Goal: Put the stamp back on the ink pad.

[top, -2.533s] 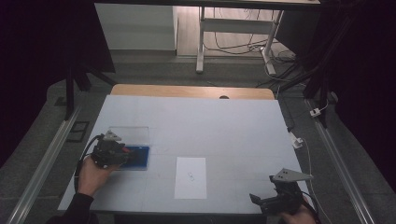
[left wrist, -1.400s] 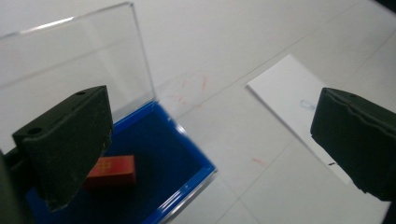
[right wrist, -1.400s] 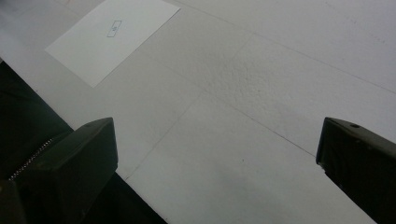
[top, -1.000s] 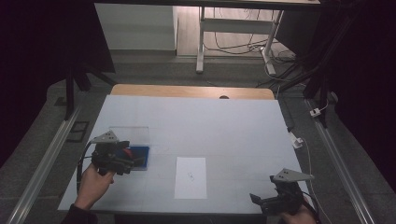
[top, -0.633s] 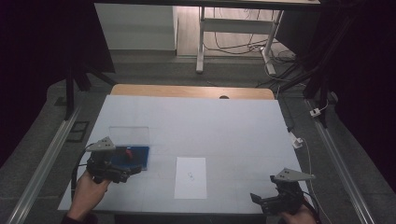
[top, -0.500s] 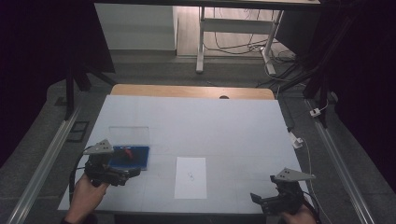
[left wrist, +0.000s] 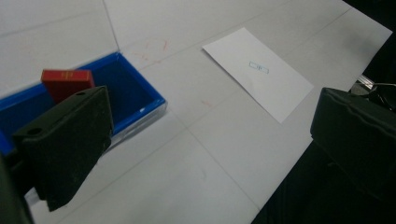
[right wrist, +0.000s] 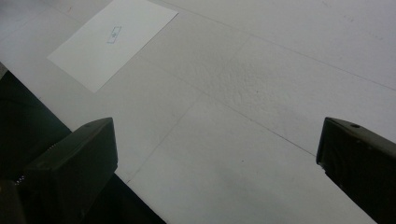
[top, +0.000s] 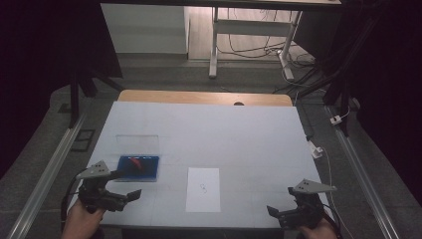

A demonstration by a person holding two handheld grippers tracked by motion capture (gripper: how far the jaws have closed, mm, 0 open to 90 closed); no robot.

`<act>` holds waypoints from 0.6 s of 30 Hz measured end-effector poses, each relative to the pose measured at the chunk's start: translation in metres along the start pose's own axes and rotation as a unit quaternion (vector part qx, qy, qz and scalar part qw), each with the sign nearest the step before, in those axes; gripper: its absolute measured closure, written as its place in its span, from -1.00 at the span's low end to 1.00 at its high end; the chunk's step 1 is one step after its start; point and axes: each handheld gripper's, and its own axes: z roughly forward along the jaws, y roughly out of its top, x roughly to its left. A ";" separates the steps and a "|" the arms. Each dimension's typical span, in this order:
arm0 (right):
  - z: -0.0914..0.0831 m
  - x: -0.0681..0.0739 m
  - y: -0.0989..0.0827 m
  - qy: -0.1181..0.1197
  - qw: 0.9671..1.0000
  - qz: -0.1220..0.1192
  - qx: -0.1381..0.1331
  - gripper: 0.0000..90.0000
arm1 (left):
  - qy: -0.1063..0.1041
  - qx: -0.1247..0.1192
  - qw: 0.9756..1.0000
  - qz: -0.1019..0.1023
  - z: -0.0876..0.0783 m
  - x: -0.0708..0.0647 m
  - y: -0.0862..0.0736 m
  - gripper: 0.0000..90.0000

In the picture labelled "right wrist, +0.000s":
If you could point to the white paper sheet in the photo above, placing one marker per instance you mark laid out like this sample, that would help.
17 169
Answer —
115 40

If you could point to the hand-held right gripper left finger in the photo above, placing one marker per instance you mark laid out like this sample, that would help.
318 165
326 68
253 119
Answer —
71 174

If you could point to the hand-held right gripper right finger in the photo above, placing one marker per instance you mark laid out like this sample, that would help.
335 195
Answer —
361 161

